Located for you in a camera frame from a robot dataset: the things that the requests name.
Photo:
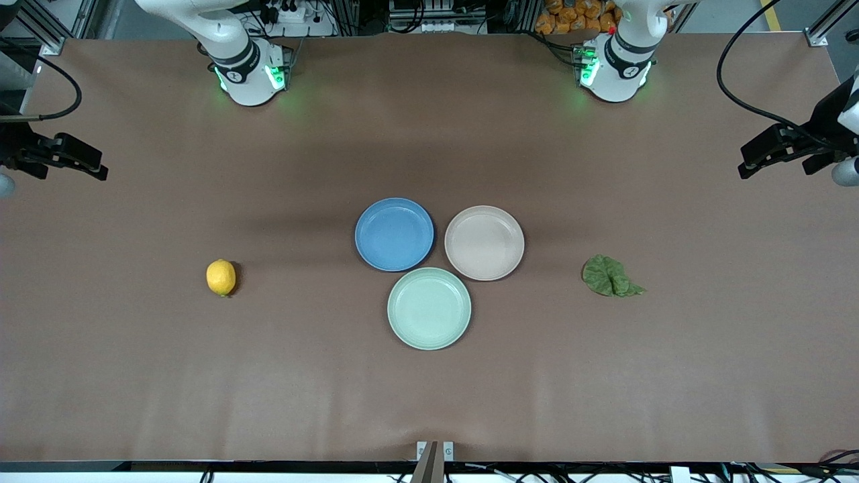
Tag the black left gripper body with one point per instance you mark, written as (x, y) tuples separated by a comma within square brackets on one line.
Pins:
[(823, 127)]

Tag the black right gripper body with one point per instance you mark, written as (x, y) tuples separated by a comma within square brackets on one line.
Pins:
[(15, 146)]

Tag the yellow lemon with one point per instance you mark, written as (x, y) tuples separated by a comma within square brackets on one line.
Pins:
[(221, 277)]

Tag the green lettuce leaf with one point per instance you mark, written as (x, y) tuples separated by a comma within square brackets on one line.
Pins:
[(607, 275)]

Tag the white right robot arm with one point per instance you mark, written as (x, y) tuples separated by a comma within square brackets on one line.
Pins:
[(231, 40)]

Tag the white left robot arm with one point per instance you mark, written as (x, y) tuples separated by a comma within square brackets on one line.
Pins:
[(621, 67)]

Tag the orange packaged goods pile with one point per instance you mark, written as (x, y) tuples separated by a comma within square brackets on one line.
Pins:
[(570, 17)]

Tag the white power strip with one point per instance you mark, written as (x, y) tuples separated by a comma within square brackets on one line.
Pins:
[(295, 17)]

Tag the beige pink round plate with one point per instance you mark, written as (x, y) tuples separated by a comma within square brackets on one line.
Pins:
[(484, 243)]

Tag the blue round plate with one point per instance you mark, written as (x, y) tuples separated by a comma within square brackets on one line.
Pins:
[(394, 235)]

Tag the white equipment box with plugs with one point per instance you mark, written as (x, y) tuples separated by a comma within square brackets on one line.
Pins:
[(436, 20)]

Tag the light green round plate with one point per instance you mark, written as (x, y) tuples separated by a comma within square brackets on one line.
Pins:
[(429, 308)]

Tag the silver table corner bracket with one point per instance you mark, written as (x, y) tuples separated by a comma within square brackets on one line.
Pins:
[(817, 37), (52, 45)]

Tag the aluminium frame profile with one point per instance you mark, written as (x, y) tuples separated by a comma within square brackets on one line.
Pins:
[(64, 17), (835, 17)]

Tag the silver camera mount bracket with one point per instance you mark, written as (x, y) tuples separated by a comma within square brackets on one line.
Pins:
[(433, 456)]

